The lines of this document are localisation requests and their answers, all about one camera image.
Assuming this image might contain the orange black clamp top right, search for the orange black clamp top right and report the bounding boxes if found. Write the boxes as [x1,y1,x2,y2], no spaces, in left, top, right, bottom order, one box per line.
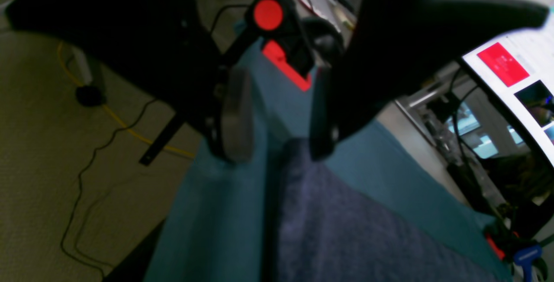
[140,0,315,166]

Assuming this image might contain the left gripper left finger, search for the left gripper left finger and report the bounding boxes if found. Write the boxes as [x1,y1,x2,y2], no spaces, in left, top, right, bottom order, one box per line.
[6,0,254,163]

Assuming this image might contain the teal table cloth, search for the teal table cloth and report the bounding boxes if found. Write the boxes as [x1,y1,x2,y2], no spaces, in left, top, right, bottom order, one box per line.
[144,47,511,282]

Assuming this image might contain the computer monitor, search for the computer monitor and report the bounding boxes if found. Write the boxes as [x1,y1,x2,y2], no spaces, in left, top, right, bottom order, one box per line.
[461,8,554,163]

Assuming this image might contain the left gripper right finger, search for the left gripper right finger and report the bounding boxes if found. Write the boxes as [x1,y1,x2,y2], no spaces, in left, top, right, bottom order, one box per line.
[310,0,550,160]

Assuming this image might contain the blue-grey T-shirt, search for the blue-grey T-shirt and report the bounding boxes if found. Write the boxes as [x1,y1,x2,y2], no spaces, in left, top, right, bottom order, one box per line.
[271,139,499,282]

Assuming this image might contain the blue orange clamp bottom right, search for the blue orange clamp bottom right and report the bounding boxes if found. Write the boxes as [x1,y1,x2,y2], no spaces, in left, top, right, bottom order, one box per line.
[484,230,543,282]

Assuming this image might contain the yellow cable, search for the yellow cable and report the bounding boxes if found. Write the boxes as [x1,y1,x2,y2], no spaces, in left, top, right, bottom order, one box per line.
[0,0,195,159]

